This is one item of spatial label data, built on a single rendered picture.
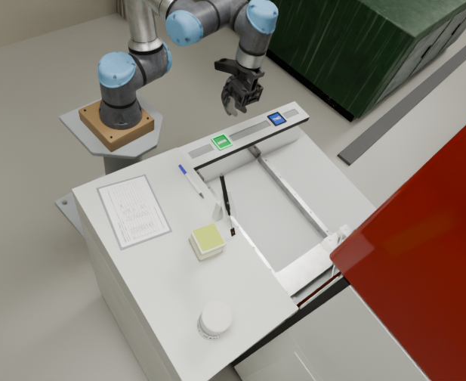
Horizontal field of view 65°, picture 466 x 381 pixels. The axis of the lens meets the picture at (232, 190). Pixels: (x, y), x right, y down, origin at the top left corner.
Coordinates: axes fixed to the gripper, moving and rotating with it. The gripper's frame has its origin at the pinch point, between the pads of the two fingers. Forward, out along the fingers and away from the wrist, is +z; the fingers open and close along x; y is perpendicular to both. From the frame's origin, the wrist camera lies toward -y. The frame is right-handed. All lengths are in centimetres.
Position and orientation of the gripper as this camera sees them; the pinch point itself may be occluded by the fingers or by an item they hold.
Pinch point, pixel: (229, 109)
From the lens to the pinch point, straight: 116.3
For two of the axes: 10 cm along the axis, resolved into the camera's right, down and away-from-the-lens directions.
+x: 7.9, -4.0, 4.7
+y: 5.8, 7.4, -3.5
